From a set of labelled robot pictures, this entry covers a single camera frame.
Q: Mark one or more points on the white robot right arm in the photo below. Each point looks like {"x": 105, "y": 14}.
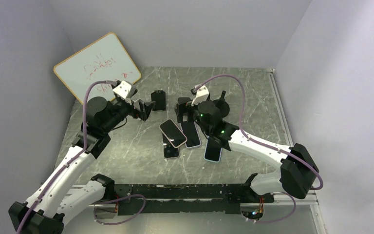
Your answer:
{"x": 294, "y": 169}

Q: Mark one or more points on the pink case phone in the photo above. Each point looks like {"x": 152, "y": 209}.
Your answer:
{"x": 172, "y": 133}

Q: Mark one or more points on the white case phone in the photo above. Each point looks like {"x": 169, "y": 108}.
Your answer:
{"x": 169, "y": 151}

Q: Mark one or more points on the blue case phone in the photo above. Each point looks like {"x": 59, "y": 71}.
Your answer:
{"x": 213, "y": 151}

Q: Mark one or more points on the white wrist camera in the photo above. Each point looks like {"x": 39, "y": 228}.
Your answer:
{"x": 201, "y": 94}
{"x": 125, "y": 91}

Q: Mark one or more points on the black round-base phone holder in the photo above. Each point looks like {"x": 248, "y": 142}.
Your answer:
{"x": 222, "y": 105}

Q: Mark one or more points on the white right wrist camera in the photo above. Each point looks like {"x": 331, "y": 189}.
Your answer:
{"x": 201, "y": 94}

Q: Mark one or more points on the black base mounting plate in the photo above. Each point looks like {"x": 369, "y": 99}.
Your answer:
{"x": 187, "y": 198}

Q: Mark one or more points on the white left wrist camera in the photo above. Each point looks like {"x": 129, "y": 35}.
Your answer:
{"x": 125, "y": 91}

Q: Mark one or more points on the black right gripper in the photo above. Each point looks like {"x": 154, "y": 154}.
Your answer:
{"x": 183, "y": 108}

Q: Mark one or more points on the black folding phone stand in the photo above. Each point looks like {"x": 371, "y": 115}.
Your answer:
{"x": 159, "y": 97}

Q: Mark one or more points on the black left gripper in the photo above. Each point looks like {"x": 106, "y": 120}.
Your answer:
{"x": 144, "y": 109}

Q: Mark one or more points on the lavender case phone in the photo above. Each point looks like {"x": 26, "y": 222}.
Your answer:
{"x": 190, "y": 131}

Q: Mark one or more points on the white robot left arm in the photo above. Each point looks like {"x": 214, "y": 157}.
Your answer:
{"x": 50, "y": 208}

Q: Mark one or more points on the whiteboard with wooden frame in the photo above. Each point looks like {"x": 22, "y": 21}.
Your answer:
{"x": 104, "y": 59}

